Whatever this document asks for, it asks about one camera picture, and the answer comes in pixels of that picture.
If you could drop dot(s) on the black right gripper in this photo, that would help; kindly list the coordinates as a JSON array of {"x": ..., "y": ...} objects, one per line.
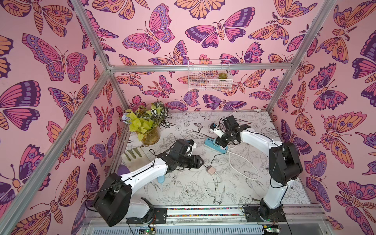
[{"x": 224, "y": 135}]

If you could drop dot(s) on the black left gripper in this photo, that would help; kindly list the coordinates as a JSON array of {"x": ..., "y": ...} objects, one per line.
[{"x": 188, "y": 160}]

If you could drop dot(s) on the teal power strip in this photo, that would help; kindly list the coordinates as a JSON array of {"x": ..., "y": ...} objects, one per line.
[{"x": 210, "y": 143}]

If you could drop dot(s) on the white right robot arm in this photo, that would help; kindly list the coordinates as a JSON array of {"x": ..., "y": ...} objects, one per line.
[{"x": 283, "y": 159}]

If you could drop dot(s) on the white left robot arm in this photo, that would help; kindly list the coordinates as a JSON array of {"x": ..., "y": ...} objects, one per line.
[{"x": 115, "y": 201}]

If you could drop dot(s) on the pink charger adapter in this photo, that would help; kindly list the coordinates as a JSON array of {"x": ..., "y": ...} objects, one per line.
[{"x": 211, "y": 170}]

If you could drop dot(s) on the blue earbud case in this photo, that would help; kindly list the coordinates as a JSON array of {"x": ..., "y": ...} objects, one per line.
[{"x": 161, "y": 179}]

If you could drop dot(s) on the small succulent in basket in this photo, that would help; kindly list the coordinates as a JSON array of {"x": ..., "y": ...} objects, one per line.
[{"x": 222, "y": 76}]

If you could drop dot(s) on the beige cloth with green stripes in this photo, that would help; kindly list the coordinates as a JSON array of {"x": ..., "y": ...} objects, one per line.
[{"x": 134, "y": 159}]

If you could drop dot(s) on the potted plant in amber vase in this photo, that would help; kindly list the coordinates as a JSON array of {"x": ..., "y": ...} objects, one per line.
[{"x": 146, "y": 121}]

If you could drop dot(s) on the pink purple brush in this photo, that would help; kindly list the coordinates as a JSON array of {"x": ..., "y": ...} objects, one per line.
[{"x": 122, "y": 169}]

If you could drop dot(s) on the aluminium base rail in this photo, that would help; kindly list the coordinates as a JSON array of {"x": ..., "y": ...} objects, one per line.
[{"x": 306, "y": 219}]

